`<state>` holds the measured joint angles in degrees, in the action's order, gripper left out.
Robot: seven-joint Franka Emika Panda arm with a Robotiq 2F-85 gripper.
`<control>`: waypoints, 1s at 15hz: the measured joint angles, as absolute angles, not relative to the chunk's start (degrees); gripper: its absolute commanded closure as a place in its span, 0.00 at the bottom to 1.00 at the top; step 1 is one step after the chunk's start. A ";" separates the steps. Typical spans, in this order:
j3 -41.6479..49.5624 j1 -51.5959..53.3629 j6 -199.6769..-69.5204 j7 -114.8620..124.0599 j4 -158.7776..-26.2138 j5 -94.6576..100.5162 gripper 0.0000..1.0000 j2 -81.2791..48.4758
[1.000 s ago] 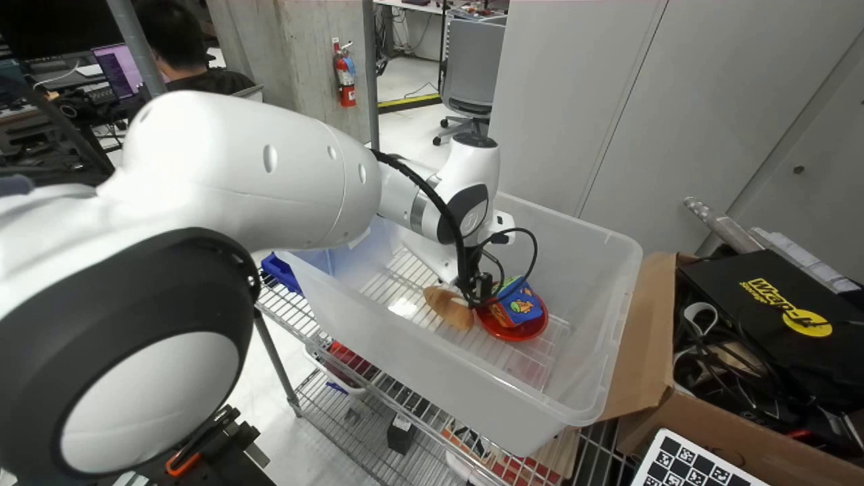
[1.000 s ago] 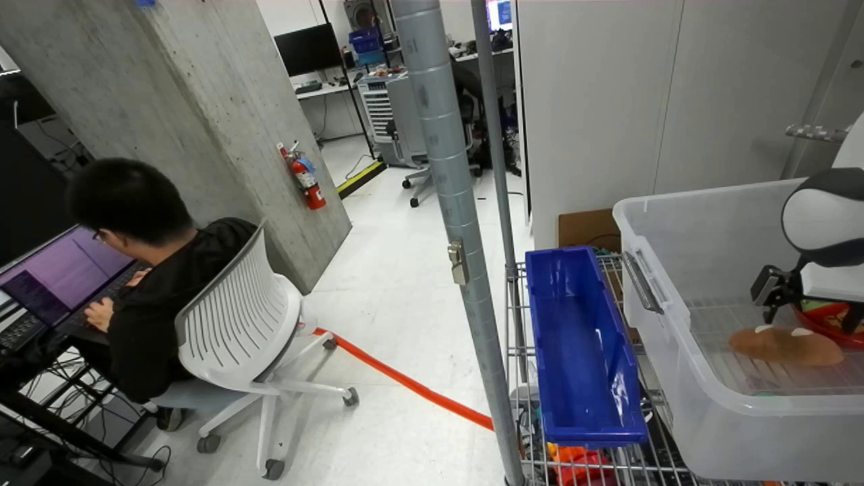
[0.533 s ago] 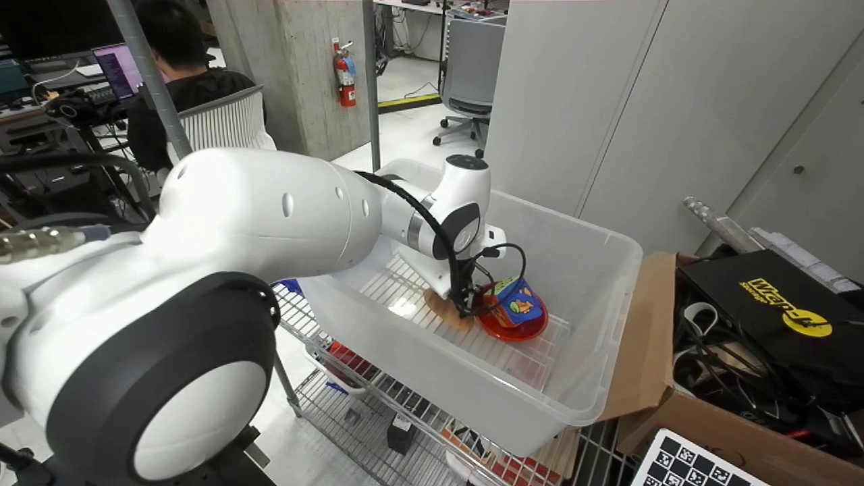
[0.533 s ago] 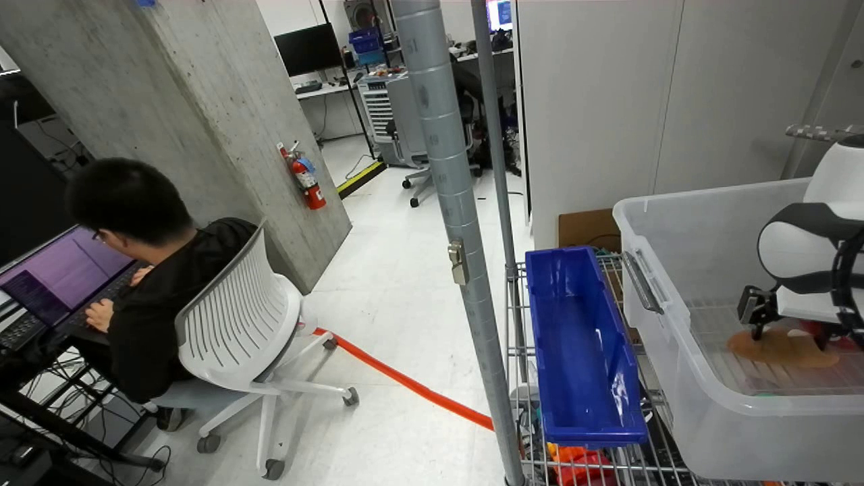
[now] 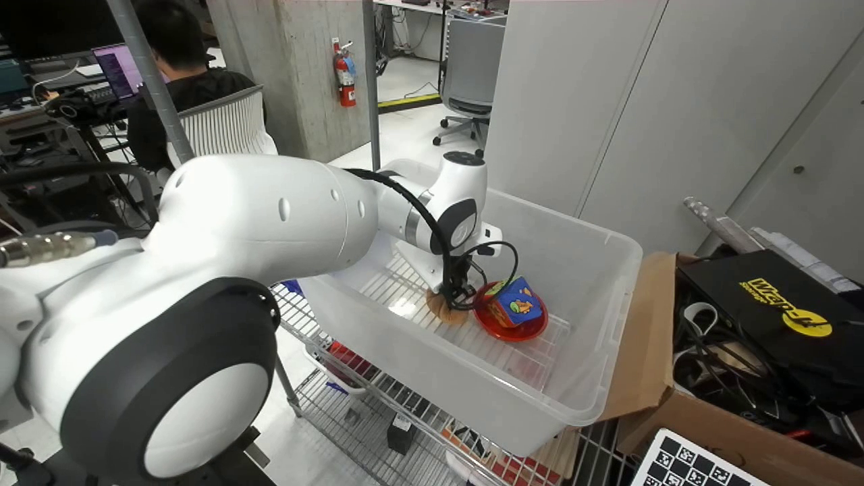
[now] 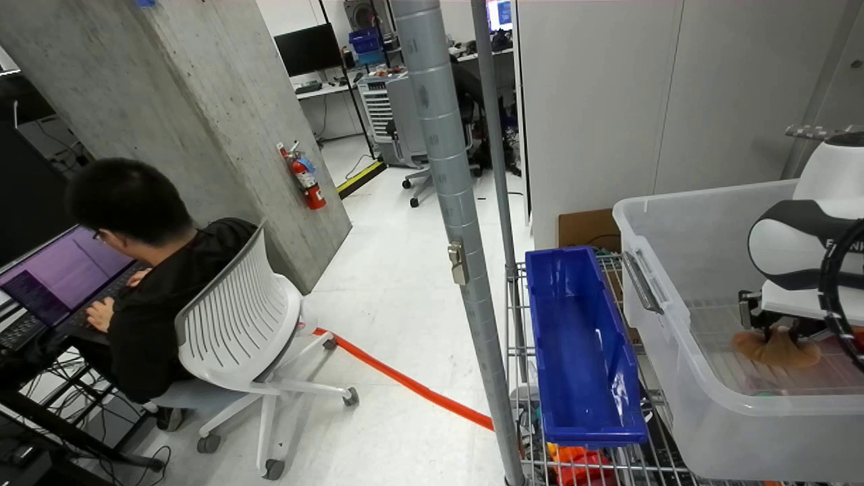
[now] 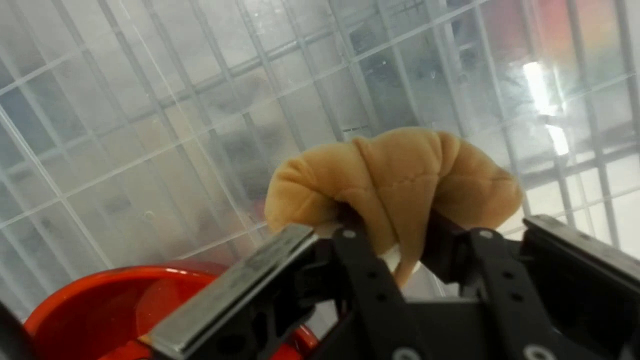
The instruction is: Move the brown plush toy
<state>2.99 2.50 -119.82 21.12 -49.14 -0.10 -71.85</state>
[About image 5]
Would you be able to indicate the person in black shirt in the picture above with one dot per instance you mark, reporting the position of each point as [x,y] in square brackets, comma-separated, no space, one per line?
[184,83]

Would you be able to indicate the blue toy box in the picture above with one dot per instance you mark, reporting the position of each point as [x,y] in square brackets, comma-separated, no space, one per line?
[518,303]

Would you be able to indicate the grey metal pole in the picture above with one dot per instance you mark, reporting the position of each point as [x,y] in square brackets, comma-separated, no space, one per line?
[370,83]
[151,83]

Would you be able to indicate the white chair back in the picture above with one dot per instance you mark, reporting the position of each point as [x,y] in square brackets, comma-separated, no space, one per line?
[226,124]

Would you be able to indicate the brown cardboard box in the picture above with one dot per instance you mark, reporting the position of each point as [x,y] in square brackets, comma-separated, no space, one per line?
[651,360]

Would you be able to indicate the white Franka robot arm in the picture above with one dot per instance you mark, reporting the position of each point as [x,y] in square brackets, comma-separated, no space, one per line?
[232,270]

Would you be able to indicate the black bag with yellow logo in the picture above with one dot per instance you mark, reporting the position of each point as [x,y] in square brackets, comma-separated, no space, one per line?
[793,325]

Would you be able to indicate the clear plastic storage bin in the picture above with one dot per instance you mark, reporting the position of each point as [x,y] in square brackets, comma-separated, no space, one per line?
[556,360]

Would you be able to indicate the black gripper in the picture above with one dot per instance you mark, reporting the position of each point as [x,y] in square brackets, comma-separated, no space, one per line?
[460,268]

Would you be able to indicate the grey office chair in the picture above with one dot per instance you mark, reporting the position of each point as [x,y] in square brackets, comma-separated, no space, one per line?
[470,70]

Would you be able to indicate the red plastic bowl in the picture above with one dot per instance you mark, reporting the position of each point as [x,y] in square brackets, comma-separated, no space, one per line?
[504,325]

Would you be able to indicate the black white calibration board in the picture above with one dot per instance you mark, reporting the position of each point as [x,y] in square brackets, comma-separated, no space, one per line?
[693,461]

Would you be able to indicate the red fire extinguisher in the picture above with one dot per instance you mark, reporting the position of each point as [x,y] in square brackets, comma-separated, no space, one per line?
[344,75]

